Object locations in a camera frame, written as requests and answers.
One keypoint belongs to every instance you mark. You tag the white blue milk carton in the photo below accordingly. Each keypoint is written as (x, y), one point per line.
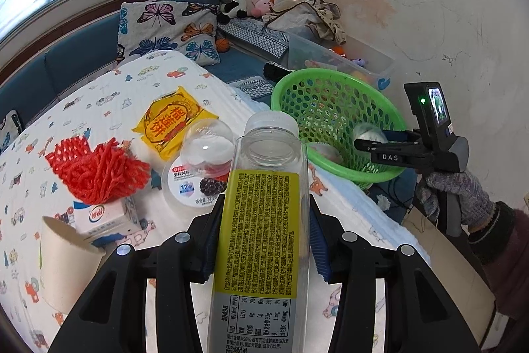
(107, 218)

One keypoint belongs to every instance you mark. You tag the blue sofa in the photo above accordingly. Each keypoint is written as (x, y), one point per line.
(62, 67)

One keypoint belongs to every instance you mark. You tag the clear domed yogurt cup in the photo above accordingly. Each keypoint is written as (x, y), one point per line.
(202, 167)

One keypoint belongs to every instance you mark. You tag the black rounded object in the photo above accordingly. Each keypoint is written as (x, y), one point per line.
(275, 71)

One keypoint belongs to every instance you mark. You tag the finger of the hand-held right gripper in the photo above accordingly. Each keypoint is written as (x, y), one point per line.
(403, 136)
(390, 156)

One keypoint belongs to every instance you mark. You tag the large butterfly print pillow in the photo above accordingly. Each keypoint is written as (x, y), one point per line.
(157, 26)

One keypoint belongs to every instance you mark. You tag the person's right forearm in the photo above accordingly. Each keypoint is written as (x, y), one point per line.
(508, 253)

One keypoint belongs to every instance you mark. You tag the pink plush toy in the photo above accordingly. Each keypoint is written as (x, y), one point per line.
(260, 7)

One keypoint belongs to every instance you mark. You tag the yellow snack packet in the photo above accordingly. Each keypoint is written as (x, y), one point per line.
(173, 121)

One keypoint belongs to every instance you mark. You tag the green plastic mesh basket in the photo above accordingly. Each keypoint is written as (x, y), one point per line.
(314, 109)

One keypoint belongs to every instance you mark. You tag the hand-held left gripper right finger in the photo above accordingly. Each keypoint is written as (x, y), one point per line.
(319, 245)

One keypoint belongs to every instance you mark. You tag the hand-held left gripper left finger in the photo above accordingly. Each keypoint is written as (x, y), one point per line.
(211, 241)

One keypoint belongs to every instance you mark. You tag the small checked folded cloth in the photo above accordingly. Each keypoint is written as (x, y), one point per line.
(256, 86)

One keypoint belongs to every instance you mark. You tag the person's right hand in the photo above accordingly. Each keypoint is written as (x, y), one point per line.
(473, 200)

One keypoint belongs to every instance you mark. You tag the white tissue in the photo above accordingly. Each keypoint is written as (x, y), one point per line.
(326, 153)
(368, 134)

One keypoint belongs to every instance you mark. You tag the clear plastic bottle yellow label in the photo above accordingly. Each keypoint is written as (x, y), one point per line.
(256, 233)

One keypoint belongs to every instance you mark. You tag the small butterfly print pillow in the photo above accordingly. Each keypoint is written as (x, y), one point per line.
(9, 129)

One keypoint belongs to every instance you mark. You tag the large checked folded cloth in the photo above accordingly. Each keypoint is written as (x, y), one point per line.
(256, 38)

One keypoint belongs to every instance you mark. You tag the white printed blanket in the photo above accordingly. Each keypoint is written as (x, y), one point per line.
(124, 88)

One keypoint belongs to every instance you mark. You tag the cardboard box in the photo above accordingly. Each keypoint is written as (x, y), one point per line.
(454, 262)

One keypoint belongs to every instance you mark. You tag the beige cloth bag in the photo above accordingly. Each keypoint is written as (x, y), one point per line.
(306, 20)

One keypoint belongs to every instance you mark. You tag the small orange toy basketball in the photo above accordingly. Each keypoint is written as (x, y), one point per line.
(222, 45)

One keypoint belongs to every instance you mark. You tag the red foam fruit net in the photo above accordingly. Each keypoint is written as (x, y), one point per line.
(99, 171)

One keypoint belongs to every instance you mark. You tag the clear plastic storage bin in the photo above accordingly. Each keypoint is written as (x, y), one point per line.
(322, 55)

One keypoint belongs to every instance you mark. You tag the beige paper cup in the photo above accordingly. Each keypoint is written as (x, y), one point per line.
(66, 266)

